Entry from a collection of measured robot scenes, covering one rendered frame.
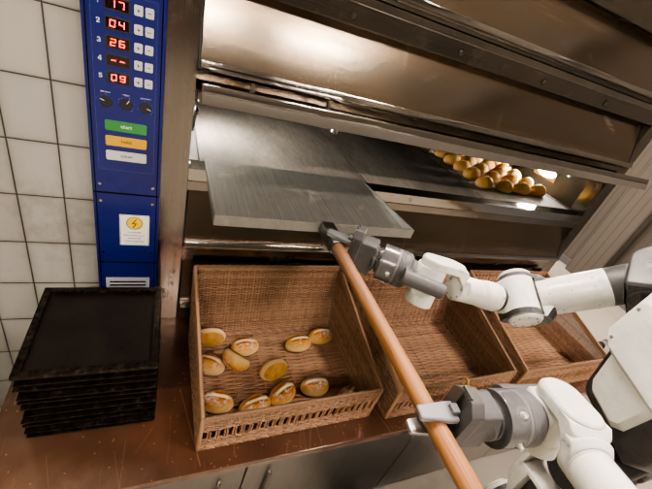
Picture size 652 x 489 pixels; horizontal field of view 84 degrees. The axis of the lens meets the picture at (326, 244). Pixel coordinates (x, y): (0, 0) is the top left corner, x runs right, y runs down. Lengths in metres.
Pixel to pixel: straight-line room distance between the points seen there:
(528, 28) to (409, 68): 0.38
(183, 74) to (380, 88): 0.53
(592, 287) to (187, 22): 1.10
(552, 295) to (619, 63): 0.99
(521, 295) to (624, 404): 0.28
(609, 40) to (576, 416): 1.31
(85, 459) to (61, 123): 0.82
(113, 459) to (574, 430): 1.02
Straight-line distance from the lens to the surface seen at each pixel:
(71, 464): 1.20
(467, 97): 1.34
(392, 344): 0.66
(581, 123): 1.79
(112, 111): 1.03
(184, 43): 1.01
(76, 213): 1.21
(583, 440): 0.68
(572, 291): 1.02
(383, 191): 1.32
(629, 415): 0.91
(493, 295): 0.97
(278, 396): 1.23
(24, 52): 1.07
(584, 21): 1.59
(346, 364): 1.43
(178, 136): 1.07
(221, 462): 1.17
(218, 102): 0.89
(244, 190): 1.03
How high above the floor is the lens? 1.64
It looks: 32 degrees down
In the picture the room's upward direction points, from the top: 19 degrees clockwise
